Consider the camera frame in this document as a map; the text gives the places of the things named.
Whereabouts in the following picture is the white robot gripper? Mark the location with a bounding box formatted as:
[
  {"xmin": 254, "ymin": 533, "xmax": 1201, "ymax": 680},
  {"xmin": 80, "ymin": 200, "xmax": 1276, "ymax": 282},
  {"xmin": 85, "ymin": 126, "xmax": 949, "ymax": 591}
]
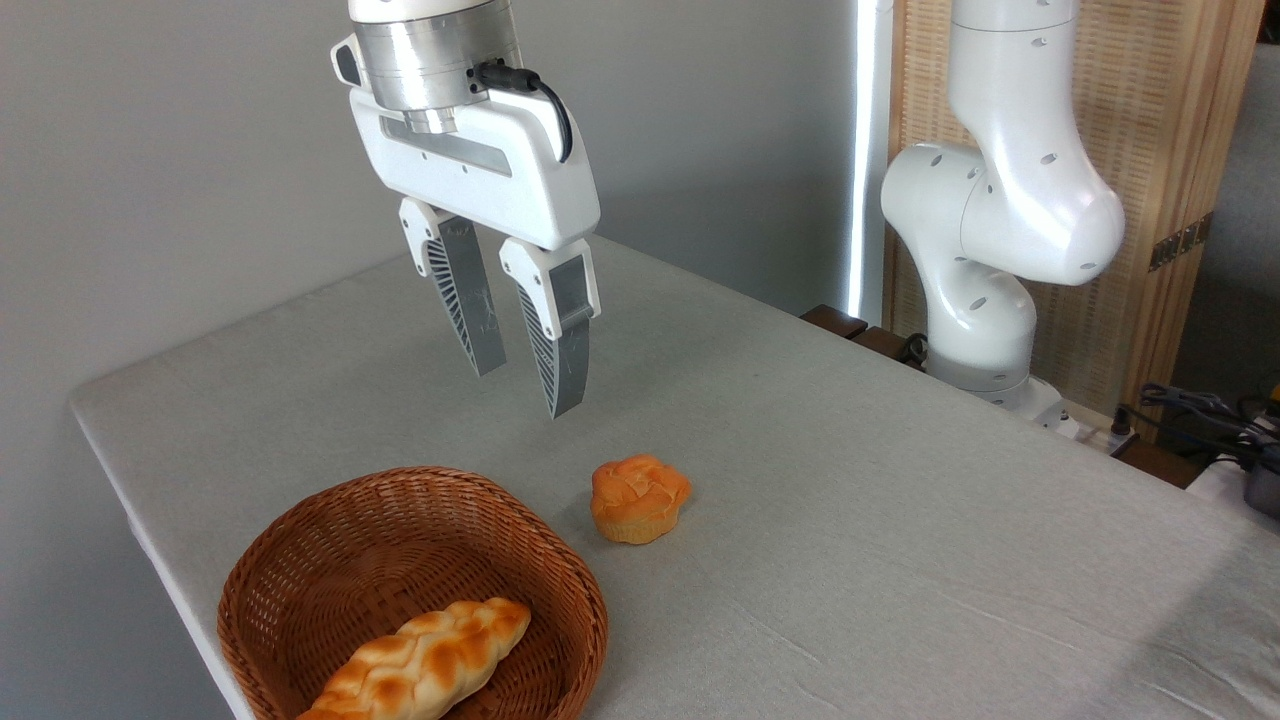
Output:
[{"xmin": 331, "ymin": 36, "xmax": 603, "ymax": 420}]

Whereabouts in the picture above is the round flower-shaped bread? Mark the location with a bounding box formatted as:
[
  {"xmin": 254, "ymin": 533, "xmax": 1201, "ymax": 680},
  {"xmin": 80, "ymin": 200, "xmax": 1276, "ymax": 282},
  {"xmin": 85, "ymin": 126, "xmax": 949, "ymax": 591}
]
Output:
[{"xmin": 589, "ymin": 455, "xmax": 693, "ymax": 546}]

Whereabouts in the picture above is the brown wicker basket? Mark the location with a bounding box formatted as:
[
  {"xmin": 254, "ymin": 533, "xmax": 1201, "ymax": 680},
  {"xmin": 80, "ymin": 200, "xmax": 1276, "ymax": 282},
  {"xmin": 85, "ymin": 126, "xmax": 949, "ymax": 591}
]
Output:
[{"xmin": 217, "ymin": 466, "xmax": 609, "ymax": 720}]

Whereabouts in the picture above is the long braided bread loaf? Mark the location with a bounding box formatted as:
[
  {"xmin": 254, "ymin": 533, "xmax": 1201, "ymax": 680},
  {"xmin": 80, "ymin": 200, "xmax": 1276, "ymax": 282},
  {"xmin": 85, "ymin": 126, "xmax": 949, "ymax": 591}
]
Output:
[{"xmin": 296, "ymin": 597, "xmax": 533, "ymax": 720}]

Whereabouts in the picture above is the white vertical light strip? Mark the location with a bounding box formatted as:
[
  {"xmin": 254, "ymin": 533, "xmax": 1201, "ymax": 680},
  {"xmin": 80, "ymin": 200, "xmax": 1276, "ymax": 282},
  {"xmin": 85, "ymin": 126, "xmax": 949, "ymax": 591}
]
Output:
[{"xmin": 846, "ymin": 0, "xmax": 895, "ymax": 327}]

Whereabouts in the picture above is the grey tablecloth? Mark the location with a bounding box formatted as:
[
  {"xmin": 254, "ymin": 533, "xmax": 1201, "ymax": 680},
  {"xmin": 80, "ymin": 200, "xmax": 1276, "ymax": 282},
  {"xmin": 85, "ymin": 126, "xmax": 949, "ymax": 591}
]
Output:
[{"xmin": 68, "ymin": 235, "xmax": 1280, "ymax": 720}]

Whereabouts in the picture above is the white power strip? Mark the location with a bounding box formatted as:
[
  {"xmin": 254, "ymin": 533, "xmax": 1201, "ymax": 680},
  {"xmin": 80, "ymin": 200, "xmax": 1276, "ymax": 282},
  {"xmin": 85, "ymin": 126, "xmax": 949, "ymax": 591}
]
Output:
[{"xmin": 1058, "ymin": 400, "xmax": 1141, "ymax": 453}]

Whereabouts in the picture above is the brass screen hinge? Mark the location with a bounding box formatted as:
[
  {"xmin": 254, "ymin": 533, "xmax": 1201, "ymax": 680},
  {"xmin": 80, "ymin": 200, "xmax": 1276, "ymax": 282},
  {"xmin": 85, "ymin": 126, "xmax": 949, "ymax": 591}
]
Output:
[{"xmin": 1147, "ymin": 211, "xmax": 1214, "ymax": 273}]

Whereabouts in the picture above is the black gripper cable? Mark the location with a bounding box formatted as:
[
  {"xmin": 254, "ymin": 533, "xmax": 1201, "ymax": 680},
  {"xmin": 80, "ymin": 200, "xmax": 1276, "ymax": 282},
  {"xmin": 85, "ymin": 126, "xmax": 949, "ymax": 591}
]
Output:
[{"xmin": 468, "ymin": 62, "xmax": 576, "ymax": 165}]

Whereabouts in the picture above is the dark brown wooden frame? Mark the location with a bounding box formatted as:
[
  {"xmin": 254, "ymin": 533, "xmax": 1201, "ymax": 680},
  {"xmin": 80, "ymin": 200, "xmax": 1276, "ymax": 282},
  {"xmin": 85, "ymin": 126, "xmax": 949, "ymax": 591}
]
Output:
[{"xmin": 800, "ymin": 304, "xmax": 929, "ymax": 373}]

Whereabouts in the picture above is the black cable bundle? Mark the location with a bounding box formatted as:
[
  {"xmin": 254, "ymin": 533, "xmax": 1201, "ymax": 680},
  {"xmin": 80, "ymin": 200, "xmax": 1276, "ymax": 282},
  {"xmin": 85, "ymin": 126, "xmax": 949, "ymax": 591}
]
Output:
[{"xmin": 1112, "ymin": 382, "xmax": 1280, "ymax": 463}]

